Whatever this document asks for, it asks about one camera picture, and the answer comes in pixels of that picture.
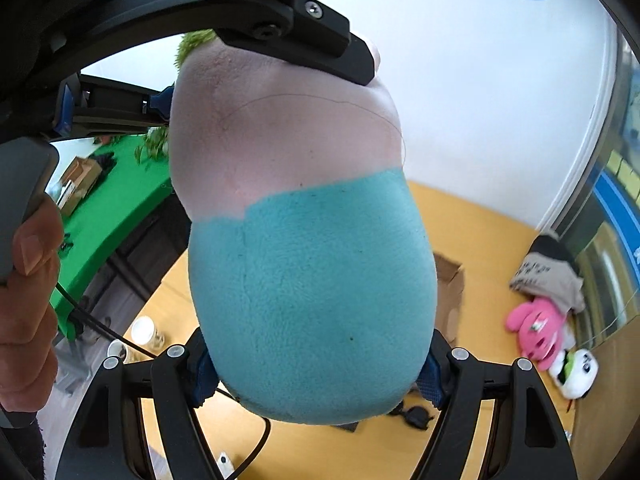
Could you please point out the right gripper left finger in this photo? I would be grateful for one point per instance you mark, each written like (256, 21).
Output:
(129, 409)

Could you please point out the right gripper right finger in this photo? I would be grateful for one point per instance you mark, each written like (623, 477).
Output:
(526, 438)

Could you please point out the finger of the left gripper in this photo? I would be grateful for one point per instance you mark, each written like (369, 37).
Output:
(99, 28)
(95, 106)

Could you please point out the black round sunglasses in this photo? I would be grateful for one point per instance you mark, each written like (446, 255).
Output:
(415, 416)

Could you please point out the brown cardboard box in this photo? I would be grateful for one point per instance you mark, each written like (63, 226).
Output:
(450, 290)

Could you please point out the teal pink plush doll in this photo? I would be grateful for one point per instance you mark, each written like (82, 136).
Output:
(310, 269)

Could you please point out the black charger box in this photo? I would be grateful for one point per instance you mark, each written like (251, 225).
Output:
(350, 427)

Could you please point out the operator hand on handle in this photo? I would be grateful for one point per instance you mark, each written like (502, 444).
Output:
(28, 363)

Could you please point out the small cardboard box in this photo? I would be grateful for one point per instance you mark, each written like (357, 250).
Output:
(76, 183)

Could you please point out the green potted plant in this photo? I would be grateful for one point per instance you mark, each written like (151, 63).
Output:
(153, 145)

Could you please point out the white panda plush toy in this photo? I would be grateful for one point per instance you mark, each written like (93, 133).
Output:
(574, 372)

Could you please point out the paper cup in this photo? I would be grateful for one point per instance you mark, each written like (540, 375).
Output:
(117, 349)
(145, 333)

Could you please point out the pink plush toy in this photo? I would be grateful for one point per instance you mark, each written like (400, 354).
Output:
(540, 327)

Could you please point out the grey black folded cloth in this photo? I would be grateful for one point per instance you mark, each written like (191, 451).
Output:
(549, 270)

